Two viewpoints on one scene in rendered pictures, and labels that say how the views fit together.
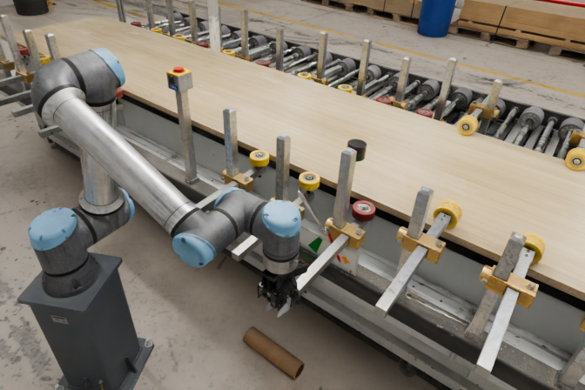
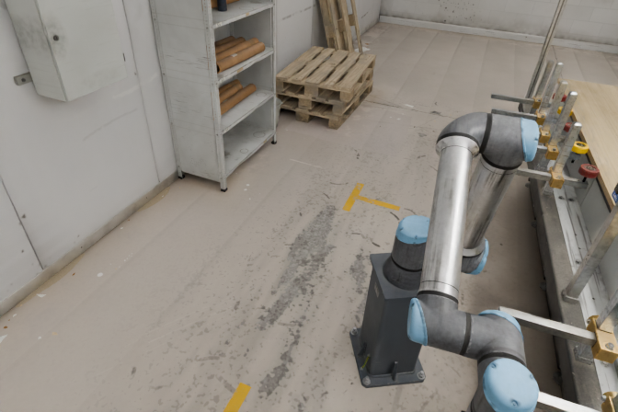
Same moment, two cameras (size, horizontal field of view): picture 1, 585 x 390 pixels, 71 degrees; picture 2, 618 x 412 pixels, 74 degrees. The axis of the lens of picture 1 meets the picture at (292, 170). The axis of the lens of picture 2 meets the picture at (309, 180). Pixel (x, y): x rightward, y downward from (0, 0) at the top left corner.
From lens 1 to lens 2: 37 cm
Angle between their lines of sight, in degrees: 59
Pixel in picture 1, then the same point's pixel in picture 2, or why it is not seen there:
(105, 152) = (440, 200)
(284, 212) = (513, 384)
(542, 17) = not seen: outside the picture
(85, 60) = (505, 124)
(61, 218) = (424, 228)
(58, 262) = (399, 254)
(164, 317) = (452, 375)
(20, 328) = not seen: hidden behind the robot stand
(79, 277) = (404, 276)
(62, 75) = (473, 126)
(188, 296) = not seen: hidden behind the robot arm
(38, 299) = (377, 265)
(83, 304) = (390, 294)
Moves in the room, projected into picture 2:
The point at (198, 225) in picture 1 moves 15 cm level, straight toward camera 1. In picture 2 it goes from (434, 309) to (380, 340)
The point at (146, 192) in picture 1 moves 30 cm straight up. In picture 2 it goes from (431, 249) to (463, 136)
